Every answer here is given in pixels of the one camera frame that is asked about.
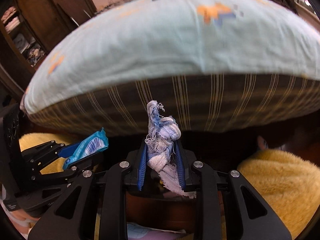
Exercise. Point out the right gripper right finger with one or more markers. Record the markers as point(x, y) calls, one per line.
point(197, 177)

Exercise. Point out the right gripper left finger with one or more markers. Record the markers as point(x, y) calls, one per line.
point(125, 175)

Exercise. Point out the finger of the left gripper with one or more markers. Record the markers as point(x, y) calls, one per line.
point(52, 170)
point(49, 151)

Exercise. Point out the blue snack wrapper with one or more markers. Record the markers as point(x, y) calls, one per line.
point(97, 142)

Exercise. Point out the blue white knotted rag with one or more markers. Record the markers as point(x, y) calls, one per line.
point(163, 131)

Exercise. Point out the striped brown mattress side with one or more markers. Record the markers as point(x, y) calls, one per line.
point(213, 103)

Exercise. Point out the yellow fluffy rug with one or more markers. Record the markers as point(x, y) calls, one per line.
point(288, 183)

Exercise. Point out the dark wooden wardrobe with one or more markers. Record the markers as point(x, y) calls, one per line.
point(49, 22)

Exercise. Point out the light blue cartoon blanket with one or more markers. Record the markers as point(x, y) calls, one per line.
point(148, 39)

